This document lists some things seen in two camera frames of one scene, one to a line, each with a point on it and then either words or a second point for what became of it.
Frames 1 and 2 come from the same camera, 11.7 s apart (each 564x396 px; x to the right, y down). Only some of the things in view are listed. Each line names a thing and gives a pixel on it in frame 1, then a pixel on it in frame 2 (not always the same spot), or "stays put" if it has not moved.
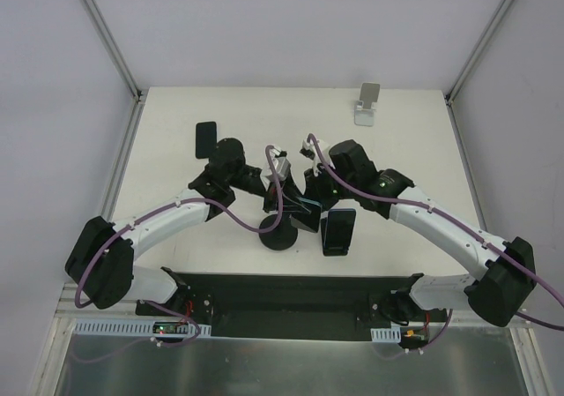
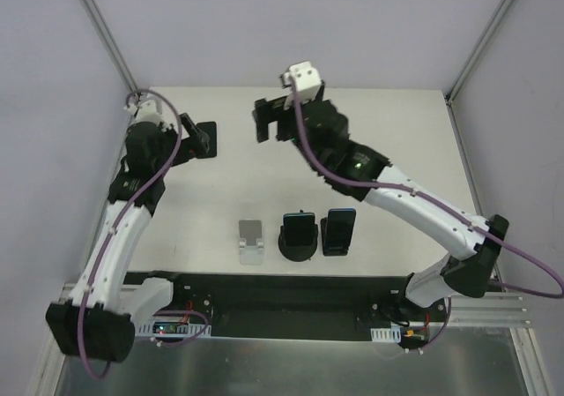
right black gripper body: x=314 y=190 -> x=273 y=111
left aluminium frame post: x=107 y=35 stays put
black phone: x=310 y=220 -> x=299 y=228
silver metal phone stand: x=364 y=110 -> x=251 y=243
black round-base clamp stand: x=283 y=237 -> x=297 y=253
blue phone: x=339 y=228 stays put
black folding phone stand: x=330 y=252 stays put
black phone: x=206 y=138 stays put
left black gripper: x=273 y=194 -> x=192 y=136
